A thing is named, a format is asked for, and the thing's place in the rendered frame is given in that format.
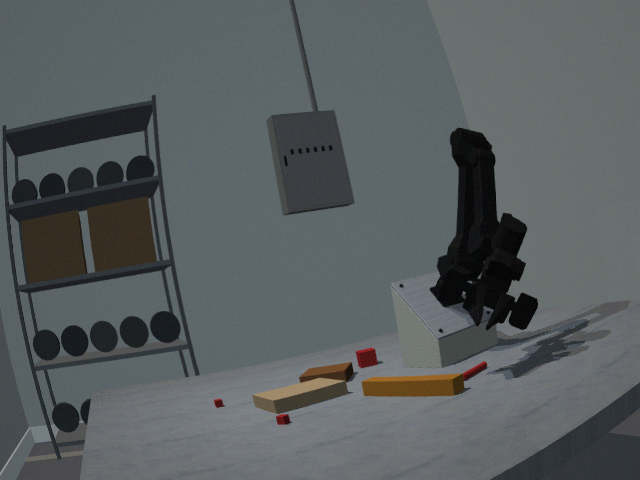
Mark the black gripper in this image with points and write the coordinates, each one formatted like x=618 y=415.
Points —
x=489 y=293

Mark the red cylinder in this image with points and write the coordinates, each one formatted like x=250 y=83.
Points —
x=474 y=370

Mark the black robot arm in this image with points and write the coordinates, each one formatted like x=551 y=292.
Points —
x=480 y=237

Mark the orange rectangular board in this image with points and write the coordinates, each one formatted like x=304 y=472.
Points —
x=432 y=385

